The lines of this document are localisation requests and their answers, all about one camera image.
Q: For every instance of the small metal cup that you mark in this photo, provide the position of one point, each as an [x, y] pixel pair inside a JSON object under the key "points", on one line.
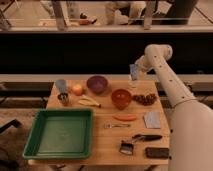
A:
{"points": [[63, 99]]}

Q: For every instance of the orange paper cup bowl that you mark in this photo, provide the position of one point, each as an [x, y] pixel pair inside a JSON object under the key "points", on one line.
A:
{"points": [[121, 98]]}

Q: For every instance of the bunch of dark grapes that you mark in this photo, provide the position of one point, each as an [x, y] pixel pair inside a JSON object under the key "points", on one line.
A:
{"points": [[145, 100]]}

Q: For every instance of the silver fork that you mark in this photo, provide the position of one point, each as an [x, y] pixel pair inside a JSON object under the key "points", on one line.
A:
{"points": [[109, 126]]}

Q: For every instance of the blue plastic cup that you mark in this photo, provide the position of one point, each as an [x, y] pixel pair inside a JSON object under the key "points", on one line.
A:
{"points": [[61, 85]]}

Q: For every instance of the purple bowl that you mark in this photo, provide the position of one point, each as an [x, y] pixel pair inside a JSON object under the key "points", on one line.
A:
{"points": [[97, 84]]}

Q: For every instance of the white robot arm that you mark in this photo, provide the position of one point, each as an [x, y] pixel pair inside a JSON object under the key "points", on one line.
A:
{"points": [[191, 137]]}

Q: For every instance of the yellow banana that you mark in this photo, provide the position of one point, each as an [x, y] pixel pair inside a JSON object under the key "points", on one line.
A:
{"points": [[88, 102]]}

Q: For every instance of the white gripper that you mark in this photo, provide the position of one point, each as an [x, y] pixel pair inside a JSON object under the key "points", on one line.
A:
{"points": [[141, 70]]}

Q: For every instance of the green plastic tray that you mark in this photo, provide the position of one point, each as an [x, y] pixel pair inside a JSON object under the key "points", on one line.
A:
{"points": [[60, 134]]}

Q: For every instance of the blue-grey sponge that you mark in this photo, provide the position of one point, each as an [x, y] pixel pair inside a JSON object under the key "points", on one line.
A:
{"points": [[134, 72]]}

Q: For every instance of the orange carrot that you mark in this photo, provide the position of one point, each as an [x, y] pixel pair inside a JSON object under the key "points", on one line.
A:
{"points": [[125, 118]]}

